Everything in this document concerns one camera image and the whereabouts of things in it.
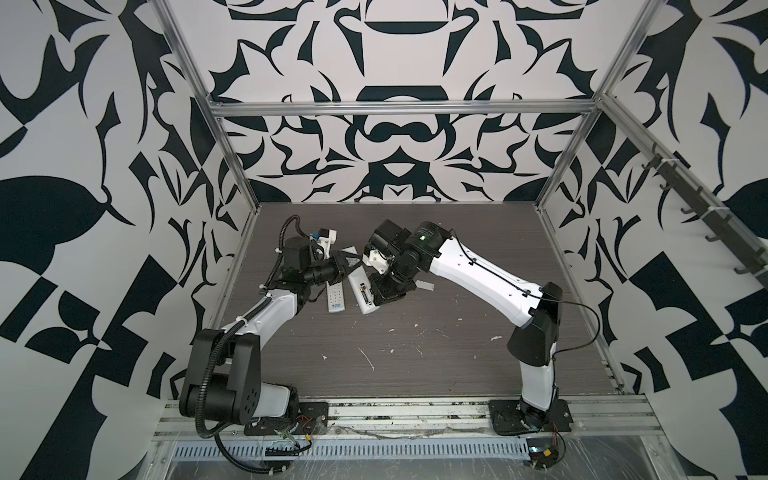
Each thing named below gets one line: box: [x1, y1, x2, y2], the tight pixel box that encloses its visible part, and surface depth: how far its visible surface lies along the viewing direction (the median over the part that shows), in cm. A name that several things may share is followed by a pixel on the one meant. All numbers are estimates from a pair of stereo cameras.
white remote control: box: [326, 281, 345, 313], surface depth 95 cm
